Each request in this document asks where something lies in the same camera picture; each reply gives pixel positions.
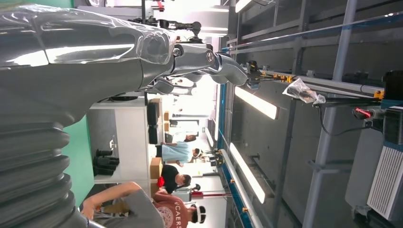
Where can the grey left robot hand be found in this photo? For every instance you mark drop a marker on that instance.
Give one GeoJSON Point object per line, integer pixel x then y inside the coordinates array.
{"type": "Point", "coordinates": [78, 75]}

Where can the white machine stand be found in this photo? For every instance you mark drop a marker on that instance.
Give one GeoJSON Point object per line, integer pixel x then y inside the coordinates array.
{"type": "Point", "coordinates": [129, 141]}

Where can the black chair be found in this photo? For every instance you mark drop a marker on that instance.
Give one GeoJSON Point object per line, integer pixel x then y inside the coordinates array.
{"type": "Point", "coordinates": [153, 134]}
{"type": "Point", "coordinates": [153, 113]}

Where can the black fixture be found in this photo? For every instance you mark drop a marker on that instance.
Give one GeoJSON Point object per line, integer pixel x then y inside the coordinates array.
{"type": "Point", "coordinates": [105, 163]}

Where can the brown cardboard box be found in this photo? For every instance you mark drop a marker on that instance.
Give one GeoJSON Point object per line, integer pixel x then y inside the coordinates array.
{"type": "Point", "coordinates": [156, 168]}

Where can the person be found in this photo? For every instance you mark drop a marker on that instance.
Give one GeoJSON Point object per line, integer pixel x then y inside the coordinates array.
{"type": "Point", "coordinates": [176, 152]}
{"type": "Point", "coordinates": [170, 177]}
{"type": "Point", "coordinates": [190, 138]}
{"type": "Point", "coordinates": [171, 210]}
{"type": "Point", "coordinates": [141, 210]}

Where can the blue steel beam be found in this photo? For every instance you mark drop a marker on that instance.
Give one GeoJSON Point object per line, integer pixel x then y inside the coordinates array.
{"type": "Point", "coordinates": [222, 126]}

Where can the ceiling light bar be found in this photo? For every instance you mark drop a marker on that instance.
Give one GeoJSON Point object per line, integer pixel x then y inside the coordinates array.
{"type": "Point", "coordinates": [244, 4]}

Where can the white pipe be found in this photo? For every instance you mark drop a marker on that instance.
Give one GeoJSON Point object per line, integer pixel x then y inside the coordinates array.
{"type": "Point", "coordinates": [236, 185]}

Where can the clear plastic bag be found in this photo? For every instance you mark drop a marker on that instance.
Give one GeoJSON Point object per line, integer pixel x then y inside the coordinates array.
{"type": "Point", "coordinates": [302, 93]}

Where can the black hoist unit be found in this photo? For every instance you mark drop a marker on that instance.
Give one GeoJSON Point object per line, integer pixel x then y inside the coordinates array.
{"type": "Point", "coordinates": [393, 126]}

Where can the white air conditioner unit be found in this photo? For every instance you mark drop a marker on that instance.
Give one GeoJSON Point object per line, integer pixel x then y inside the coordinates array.
{"type": "Point", "coordinates": [387, 185]}

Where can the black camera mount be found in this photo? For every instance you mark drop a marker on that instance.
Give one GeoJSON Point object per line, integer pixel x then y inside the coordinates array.
{"type": "Point", "coordinates": [195, 28]}

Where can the grey steel post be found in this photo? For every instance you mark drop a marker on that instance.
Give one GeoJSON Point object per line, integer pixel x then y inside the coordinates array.
{"type": "Point", "coordinates": [325, 141]}

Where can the white rail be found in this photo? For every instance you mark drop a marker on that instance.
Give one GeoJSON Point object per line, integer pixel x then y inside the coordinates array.
{"type": "Point", "coordinates": [340, 86]}

